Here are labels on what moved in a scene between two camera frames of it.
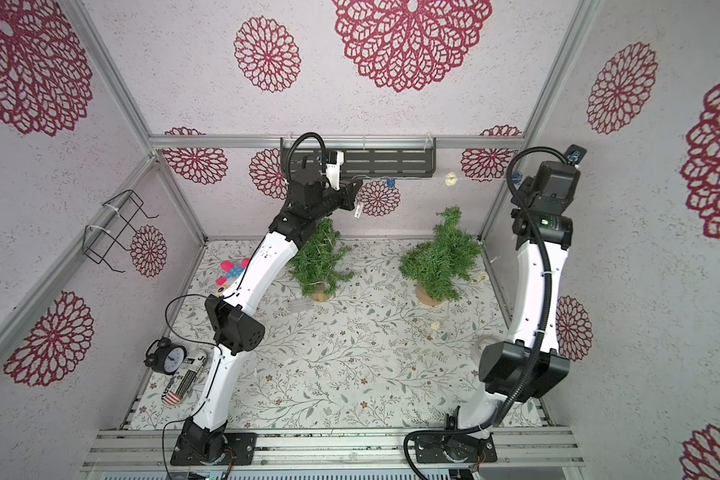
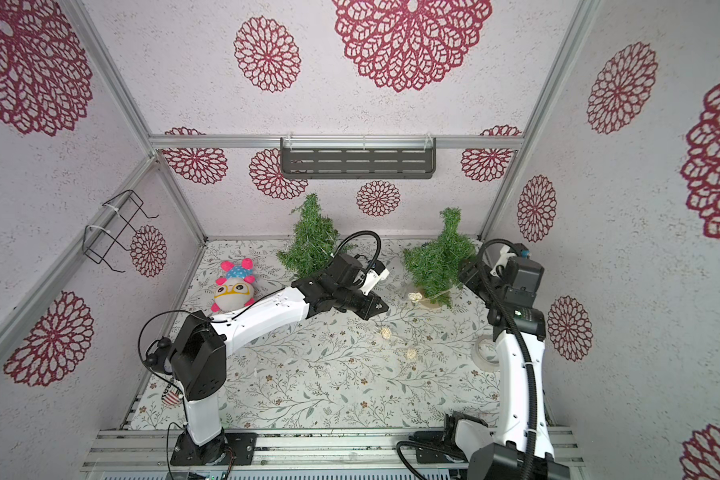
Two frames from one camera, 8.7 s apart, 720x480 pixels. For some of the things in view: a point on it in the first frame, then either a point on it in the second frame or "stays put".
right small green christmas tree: (442, 264) stays put
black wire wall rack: (98, 241) stays put
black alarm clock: (164, 357) stays put
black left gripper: (349, 192) to (370, 311)
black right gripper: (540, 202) to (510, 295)
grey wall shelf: (368, 157) stays put
